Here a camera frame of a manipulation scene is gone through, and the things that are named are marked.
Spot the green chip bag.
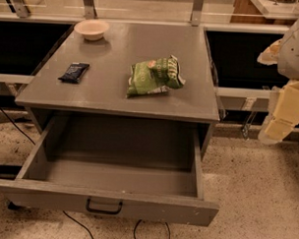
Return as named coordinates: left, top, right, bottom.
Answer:
left=127, top=55, right=185, bottom=97

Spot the metal railing frame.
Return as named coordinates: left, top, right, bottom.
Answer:
left=0, top=0, right=299, bottom=36

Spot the white bowl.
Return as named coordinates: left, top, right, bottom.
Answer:
left=74, top=19, right=109, bottom=41

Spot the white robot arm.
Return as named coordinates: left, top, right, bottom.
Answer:
left=257, top=18, right=299, bottom=145

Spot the wooden cabinet with tray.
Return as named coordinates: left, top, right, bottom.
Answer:
left=230, top=0, right=299, bottom=25

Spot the dark blue snack packet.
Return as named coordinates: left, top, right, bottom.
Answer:
left=58, top=63, right=90, bottom=84

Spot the grey drawer cabinet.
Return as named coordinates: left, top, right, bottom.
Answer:
left=16, top=22, right=219, bottom=151

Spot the black top drawer handle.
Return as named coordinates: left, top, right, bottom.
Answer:
left=86, top=198, right=123, bottom=215

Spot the grey top drawer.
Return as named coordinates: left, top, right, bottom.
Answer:
left=0, top=115, right=219, bottom=227

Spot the black looped floor cable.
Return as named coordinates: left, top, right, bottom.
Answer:
left=133, top=218, right=171, bottom=239

